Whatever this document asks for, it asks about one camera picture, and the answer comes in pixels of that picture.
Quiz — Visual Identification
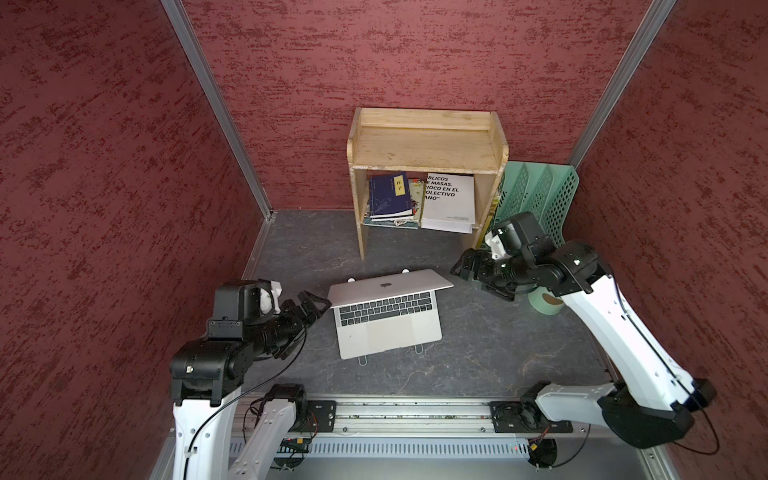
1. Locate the silver folding laptop stand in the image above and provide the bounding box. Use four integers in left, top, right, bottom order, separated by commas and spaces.
347, 268, 430, 366

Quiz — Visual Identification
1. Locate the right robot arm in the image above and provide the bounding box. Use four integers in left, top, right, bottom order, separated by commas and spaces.
450, 212, 716, 449

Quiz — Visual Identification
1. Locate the dark blue book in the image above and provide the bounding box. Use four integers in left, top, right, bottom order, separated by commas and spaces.
368, 172, 412, 218

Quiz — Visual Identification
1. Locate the stack of books under blue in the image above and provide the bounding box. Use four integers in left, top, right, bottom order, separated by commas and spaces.
362, 179, 425, 230

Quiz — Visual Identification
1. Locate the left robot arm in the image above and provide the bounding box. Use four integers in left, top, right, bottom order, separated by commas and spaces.
170, 280, 332, 479

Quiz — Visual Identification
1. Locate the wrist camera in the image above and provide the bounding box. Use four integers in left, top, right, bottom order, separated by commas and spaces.
257, 279, 282, 315
484, 231, 510, 261

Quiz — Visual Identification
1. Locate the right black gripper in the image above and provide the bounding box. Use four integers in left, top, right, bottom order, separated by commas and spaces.
449, 246, 535, 298

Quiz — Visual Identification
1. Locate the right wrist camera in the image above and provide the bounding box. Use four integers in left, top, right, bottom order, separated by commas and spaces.
484, 231, 510, 261

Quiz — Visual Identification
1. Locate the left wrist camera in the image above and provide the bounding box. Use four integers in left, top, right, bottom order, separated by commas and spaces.
257, 279, 282, 315

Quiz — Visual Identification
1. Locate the mint green file organizer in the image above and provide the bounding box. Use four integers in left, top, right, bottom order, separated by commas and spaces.
491, 161, 579, 246

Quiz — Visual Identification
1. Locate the green pencil cup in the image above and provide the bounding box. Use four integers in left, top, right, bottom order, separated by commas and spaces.
528, 287, 565, 316

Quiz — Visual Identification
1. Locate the white book black text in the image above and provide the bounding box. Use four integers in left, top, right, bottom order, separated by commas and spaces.
421, 173, 475, 234

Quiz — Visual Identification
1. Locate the aluminium mounting rail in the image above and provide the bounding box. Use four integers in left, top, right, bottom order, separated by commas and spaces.
170, 394, 658, 438

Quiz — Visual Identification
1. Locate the silver laptop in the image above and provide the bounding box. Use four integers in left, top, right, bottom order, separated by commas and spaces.
328, 269, 453, 360

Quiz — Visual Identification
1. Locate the wooden shelf stand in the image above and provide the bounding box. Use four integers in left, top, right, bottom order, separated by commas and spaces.
346, 108, 510, 258

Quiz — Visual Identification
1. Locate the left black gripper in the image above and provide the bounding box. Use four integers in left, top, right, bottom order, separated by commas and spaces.
245, 289, 332, 356

